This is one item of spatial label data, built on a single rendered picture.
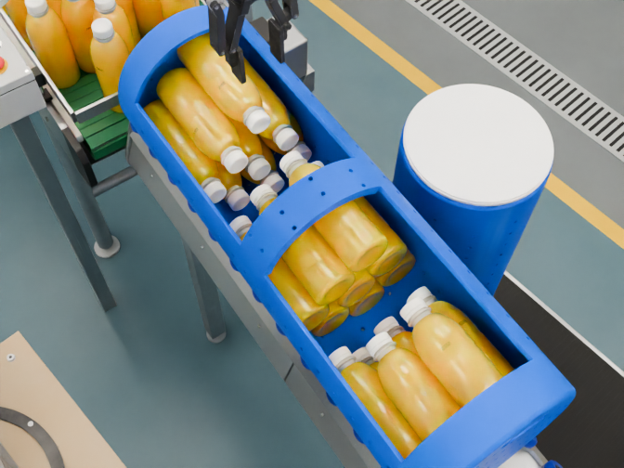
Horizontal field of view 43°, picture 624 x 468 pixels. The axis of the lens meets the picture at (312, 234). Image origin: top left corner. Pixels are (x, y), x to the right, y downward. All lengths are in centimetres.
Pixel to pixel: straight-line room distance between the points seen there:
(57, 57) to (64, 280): 102
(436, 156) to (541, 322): 99
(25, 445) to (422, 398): 60
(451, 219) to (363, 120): 140
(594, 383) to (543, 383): 123
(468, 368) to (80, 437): 60
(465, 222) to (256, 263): 44
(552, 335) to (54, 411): 147
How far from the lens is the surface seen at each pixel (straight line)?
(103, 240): 254
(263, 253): 120
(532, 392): 109
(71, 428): 132
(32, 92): 162
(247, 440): 232
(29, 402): 135
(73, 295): 257
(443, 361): 112
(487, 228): 151
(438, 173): 146
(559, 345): 235
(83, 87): 181
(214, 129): 135
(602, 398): 233
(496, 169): 149
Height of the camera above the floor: 222
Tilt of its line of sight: 60 degrees down
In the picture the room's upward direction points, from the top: 1 degrees clockwise
